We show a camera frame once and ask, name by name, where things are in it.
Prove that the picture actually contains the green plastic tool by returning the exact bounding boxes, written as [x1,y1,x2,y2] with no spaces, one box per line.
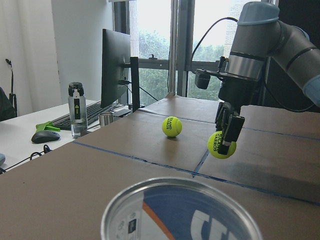
[35,121,61,132]

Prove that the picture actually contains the clear tennis ball can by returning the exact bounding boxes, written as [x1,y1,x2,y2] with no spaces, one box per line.
[100,177,263,240]

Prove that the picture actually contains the clear water bottle black lid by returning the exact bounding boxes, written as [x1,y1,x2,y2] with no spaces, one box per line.
[68,82,88,139]

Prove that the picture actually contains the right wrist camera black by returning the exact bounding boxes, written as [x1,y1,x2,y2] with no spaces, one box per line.
[194,69,223,90]

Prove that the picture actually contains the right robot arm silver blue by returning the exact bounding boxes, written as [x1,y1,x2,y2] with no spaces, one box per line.
[215,1,320,155]

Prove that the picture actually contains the aluminium frame post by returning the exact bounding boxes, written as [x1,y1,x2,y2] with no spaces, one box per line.
[168,0,179,95]

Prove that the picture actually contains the black monitor stand post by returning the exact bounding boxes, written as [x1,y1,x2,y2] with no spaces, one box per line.
[130,56,140,113]

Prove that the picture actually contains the black computer monitor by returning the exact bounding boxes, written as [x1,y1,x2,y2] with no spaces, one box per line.
[100,29,131,108]

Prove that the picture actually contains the steel cup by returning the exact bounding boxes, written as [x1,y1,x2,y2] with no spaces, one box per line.
[98,112,114,127]

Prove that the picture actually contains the black computer mouse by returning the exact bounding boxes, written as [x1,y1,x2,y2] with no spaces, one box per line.
[31,130,61,144]

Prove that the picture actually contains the black keyboard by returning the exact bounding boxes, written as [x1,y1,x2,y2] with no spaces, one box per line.
[52,101,118,131]

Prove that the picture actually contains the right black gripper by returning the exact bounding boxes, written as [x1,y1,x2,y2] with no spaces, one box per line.
[214,76,258,155]

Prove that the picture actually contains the yellow tennis ball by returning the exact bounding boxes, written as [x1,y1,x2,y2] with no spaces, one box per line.
[162,116,183,137]
[207,131,237,159]

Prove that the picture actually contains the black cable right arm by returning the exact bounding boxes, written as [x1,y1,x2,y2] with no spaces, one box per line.
[190,16,238,73]

